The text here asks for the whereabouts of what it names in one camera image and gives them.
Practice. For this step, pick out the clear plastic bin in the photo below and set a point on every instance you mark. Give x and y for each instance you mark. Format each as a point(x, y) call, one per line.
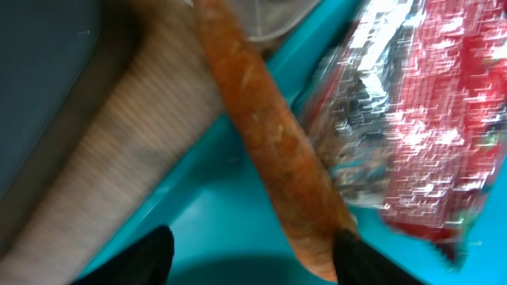
point(265, 20)

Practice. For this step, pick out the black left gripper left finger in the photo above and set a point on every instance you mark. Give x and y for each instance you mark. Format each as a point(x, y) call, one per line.
point(146, 262)

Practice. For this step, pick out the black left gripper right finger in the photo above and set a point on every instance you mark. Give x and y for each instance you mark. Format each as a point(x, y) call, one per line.
point(357, 263)

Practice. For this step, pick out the teal serving tray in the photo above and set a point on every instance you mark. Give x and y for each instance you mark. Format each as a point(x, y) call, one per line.
point(225, 227)

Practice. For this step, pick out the red foil snack wrapper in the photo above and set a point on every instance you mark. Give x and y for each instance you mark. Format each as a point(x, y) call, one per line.
point(408, 115)

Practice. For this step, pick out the black rectangular tray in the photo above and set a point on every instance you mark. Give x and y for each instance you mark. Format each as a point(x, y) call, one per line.
point(59, 60)

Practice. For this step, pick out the orange carrot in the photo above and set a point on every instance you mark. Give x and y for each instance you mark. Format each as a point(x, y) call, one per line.
point(307, 205)

